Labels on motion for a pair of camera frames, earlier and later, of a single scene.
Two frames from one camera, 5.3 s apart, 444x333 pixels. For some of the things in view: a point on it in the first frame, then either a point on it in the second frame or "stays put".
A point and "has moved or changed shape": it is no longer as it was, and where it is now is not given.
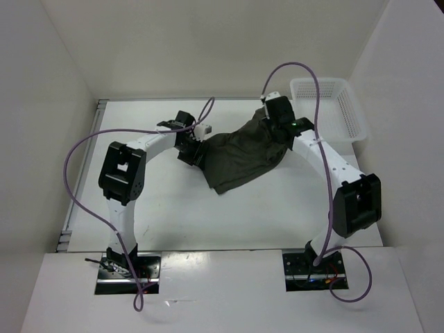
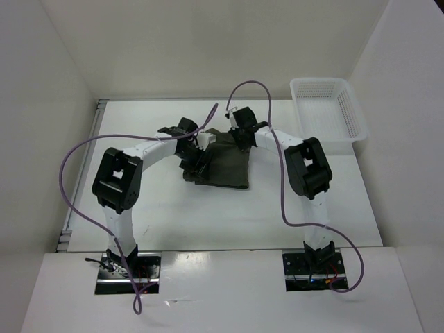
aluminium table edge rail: (64, 241) stays put
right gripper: (270, 121) -> (242, 146)
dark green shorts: (232, 159) has moved or changed shape
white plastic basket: (340, 122) stays put
